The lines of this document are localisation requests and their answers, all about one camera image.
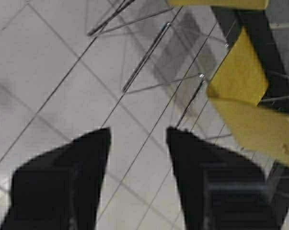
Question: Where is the yellow wooden chair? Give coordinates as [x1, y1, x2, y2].
[206, 27, 289, 167]
[86, 0, 270, 93]

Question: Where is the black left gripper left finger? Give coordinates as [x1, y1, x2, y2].
[0, 127, 111, 230]

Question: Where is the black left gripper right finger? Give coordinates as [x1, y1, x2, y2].
[166, 126, 289, 230]

